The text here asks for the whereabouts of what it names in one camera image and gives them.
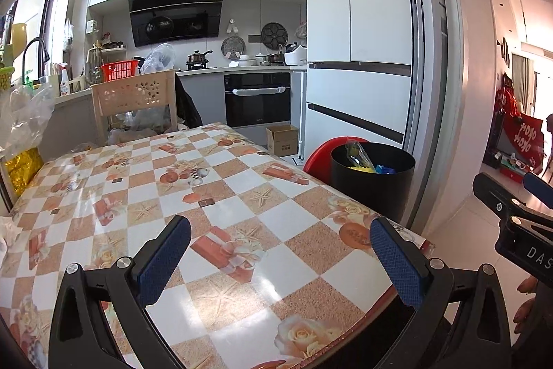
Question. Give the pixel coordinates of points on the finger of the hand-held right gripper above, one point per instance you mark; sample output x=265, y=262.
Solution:
x=497, y=200
x=540, y=189

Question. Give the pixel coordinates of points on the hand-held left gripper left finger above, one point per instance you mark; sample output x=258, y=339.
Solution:
x=166, y=261

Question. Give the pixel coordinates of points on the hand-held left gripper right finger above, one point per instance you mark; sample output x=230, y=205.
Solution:
x=395, y=261

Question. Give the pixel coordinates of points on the black trash bin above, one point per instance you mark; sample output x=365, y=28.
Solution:
x=371, y=196

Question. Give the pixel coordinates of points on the green plastic bag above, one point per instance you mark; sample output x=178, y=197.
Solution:
x=358, y=155

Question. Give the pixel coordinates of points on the person's right hand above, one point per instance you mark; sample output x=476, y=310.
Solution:
x=525, y=308

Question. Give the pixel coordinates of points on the red banner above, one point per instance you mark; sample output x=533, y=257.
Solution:
x=525, y=140

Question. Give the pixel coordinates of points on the checkered tablecloth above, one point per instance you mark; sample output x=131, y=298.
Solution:
x=216, y=200

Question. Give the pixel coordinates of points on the person's dark clothing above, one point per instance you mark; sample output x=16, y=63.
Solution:
x=540, y=334

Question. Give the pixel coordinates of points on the red plastic stool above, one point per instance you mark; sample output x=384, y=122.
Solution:
x=317, y=155

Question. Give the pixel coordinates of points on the crumpled clear plastic bags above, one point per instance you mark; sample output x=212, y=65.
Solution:
x=138, y=120

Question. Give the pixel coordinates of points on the dark jacket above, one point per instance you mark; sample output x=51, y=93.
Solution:
x=188, y=105

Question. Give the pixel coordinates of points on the white crumpled paper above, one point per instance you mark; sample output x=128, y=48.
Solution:
x=6, y=235

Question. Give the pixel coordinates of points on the cardboard box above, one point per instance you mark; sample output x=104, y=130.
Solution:
x=281, y=140

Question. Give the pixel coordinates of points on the beige plastic chair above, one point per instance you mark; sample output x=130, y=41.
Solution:
x=134, y=96

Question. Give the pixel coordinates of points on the gold foil bag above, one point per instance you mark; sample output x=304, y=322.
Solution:
x=23, y=170

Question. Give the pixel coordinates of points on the black built-in oven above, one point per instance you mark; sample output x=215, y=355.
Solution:
x=257, y=99

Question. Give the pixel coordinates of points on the red plastic basket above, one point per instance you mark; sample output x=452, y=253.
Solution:
x=119, y=70

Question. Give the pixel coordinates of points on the large clear plastic bag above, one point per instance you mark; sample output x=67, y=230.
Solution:
x=23, y=118

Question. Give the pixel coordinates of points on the black cooking pot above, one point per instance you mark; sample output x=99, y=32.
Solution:
x=198, y=57

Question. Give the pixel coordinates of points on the white spray bottle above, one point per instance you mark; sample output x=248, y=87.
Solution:
x=65, y=81

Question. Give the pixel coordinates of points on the white refrigerator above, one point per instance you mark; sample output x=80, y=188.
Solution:
x=358, y=27

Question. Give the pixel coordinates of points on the grey round steamer rack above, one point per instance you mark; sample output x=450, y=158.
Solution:
x=233, y=48

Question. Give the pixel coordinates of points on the white rice cooker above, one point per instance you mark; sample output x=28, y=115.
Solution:
x=296, y=54

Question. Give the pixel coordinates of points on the green plastic basket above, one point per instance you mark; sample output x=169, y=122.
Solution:
x=5, y=77

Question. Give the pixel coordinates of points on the black range hood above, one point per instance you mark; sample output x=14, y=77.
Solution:
x=177, y=16

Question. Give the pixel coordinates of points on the black kitchen faucet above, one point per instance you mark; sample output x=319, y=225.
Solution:
x=31, y=44

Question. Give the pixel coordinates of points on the grey sliding door frame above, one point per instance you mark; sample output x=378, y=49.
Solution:
x=432, y=49

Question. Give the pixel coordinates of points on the black round wall pan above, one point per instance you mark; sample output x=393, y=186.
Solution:
x=273, y=35

